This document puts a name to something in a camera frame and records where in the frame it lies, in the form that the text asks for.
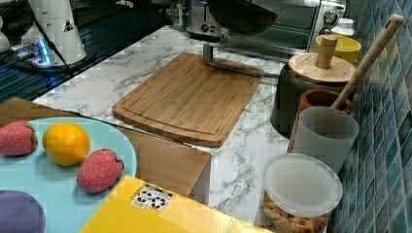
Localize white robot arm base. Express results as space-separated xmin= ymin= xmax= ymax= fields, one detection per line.
xmin=17 ymin=0 xmax=95 ymax=73

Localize clear cereal jar white lid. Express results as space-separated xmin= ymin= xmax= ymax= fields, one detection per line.
xmin=256 ymin=153 xmax=342 ymax=233

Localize light blue plate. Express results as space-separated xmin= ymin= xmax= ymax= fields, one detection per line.
xmin=0 ymin=116 xmax=138 ymax=233

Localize bamboo cutting board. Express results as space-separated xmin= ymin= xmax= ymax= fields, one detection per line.
xmin=112 ymin=52 xmax=260 ymax=148

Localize yellow cereal box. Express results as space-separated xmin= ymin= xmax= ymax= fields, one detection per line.
xmin=80 ymin=176 xmax=271 ymax=233

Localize purple plush fruit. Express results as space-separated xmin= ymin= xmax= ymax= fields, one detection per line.
xmin=0 ymin=190 xmax=46 ymax=233

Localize plush strawberry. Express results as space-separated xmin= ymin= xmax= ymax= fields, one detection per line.
xmin=0 ymin=121 xmax=38 ymax=156
xmin=77 ymin=149 xmax=124 ymax=193

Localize stainless steel bowl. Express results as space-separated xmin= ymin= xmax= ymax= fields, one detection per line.
xmin=207 ymin=0 xmax=277 ymax=36

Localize left plush strawberry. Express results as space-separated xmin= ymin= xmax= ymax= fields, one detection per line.
xmin=0 ymin=121 xmax=38 ymax=156

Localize stainless steel toaster oven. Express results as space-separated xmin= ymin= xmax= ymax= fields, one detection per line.
xmin=223 ymin=0 xmax=346 ymax=60

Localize wooden spoon handle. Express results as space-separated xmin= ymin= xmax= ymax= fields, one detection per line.
xmin=331 ymin=14 xmax=404 ymax=109

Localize right plush strawberry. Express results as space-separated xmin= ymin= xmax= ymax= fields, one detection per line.
xmin=77 ymin=149 xmax=124 ymax=193

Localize frosted white plastic cup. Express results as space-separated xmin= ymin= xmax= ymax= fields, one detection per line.
xmin=292 ymin=106 xmax=360 ymax=174

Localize stainless steel slot toaster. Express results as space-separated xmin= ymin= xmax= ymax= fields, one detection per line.
xmin=186 ymin=0 xmax=224 ymax=42

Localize yellow toy lemon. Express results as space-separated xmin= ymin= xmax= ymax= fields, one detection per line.
xmin=42 ymin=122 xmax=90 ymax=166

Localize yellow mug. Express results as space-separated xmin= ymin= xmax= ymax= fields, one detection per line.
xmin=315 ymin=34 xmax=361 ymax=68

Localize white lidded amber jar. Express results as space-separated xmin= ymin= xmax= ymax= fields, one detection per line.
xmin=331 ymin=17 xmax=355 ymax=37

